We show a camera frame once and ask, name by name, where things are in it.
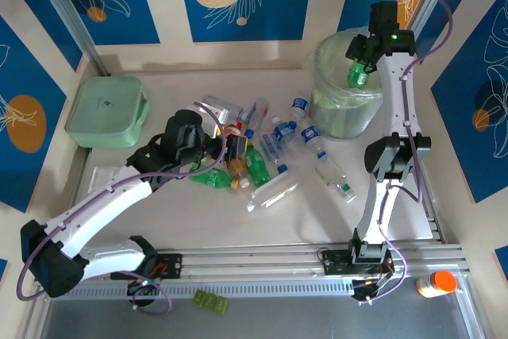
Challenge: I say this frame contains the mint green zip case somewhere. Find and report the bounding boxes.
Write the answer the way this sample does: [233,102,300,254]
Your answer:
[64,76,152,149]

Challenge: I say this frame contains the slim clear bottle blue cap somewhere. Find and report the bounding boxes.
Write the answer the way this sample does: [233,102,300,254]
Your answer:
[259,133,289,175]

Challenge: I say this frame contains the grey slotted cable duct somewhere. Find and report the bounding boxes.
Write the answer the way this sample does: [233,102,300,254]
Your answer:
[49,279,358,301]

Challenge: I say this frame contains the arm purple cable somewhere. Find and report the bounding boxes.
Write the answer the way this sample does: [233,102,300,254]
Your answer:
[17,100,230,317]
[350,0,455,305]

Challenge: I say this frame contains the metal mesh waste bin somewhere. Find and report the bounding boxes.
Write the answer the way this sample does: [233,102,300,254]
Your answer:
[307,31,398,140]

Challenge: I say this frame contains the blue label bottle white cap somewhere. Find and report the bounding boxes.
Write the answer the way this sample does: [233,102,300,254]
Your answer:
[270,116,305,158]

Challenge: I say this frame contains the clear square plastic bottle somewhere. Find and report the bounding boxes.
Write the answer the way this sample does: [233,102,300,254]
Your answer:
[243,171,301,214]

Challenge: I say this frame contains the orange cap jar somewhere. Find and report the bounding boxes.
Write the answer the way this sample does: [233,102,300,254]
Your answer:
[416,269,459,299]

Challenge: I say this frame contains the aluminium rail frame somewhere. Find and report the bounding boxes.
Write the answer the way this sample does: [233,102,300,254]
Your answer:
[33,241,471,287]

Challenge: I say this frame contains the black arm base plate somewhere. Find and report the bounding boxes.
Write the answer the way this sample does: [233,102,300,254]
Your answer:
[321,248,396,277]
[110,252,185,281]

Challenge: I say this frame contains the black arm base connector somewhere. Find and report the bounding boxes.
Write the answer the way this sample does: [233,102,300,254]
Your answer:
[125,278,163,309]
[350,263,398,303]

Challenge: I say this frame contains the tea bottle red label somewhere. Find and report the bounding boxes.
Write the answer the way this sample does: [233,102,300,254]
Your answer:
[223,158,251,191]

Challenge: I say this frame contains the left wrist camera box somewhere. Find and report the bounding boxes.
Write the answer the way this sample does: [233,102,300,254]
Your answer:
[204,101,231,137]

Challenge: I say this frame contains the wide clear bottle blue cap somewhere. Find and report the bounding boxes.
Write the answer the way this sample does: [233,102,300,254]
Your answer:
[242,97,271,140]

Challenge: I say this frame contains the green plastic bin liner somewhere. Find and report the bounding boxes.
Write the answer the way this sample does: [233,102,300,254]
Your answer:
[301,31,386,106]

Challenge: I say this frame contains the grey metal shelf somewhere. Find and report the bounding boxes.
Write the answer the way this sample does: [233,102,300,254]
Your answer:
[23,285,489,339]

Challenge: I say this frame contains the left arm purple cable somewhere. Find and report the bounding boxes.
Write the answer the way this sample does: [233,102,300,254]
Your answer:
[17,100,230,317]

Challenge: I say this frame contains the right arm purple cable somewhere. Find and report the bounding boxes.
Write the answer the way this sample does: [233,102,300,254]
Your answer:
[350,0,455,305]

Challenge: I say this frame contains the green soda bottle green cap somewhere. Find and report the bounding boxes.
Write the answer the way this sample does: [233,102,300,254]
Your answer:
[242,142,272,189]

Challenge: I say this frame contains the green plastic bottle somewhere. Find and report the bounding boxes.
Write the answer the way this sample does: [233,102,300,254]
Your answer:
[346,59,371,88]

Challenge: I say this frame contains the green bottle yellow cap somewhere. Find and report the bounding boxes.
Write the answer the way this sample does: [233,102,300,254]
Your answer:
[187,165,240,191]

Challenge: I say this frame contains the Pepsi logo water bottle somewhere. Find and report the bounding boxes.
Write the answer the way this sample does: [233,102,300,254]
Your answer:
[299,117,329,162]

